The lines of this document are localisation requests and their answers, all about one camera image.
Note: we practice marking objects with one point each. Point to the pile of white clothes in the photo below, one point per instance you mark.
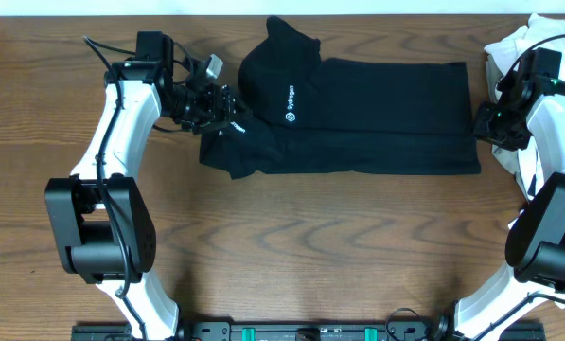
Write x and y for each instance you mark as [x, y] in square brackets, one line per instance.
[530, 115]

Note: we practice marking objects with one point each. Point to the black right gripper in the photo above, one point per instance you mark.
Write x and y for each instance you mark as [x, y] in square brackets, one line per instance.
[482, 130]

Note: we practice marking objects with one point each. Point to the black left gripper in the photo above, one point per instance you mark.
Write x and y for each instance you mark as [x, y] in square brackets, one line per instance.
[220, 114]

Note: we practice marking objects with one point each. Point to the black t-shirt with logo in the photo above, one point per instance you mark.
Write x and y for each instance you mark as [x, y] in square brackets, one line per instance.
[318, 115]

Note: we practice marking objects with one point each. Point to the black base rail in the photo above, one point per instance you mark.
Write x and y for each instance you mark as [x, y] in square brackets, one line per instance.
[223, 331]

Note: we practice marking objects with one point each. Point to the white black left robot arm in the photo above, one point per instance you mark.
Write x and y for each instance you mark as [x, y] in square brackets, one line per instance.
[102, 228]

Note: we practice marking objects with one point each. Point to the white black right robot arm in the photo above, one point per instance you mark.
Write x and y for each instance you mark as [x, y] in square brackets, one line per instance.
[534, 267]

